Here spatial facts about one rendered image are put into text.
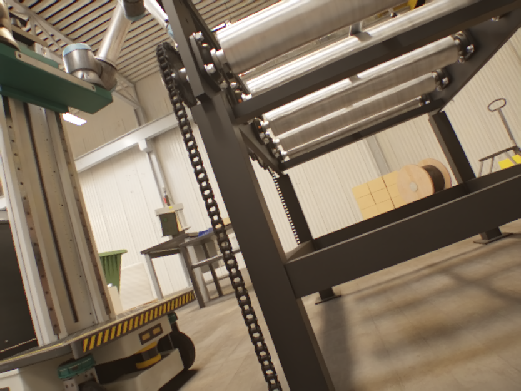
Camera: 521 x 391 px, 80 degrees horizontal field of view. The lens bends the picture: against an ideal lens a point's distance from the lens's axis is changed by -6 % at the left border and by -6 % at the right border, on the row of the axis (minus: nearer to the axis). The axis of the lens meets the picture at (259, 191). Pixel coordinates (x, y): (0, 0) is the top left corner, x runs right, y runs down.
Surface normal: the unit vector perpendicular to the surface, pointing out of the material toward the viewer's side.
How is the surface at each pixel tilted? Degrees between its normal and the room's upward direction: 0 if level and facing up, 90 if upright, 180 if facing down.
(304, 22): 127
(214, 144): 90
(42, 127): 90
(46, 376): 90
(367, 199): 90
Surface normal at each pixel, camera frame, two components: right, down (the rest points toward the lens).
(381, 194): -0.28, -0.07
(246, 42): -0.04, 0.31
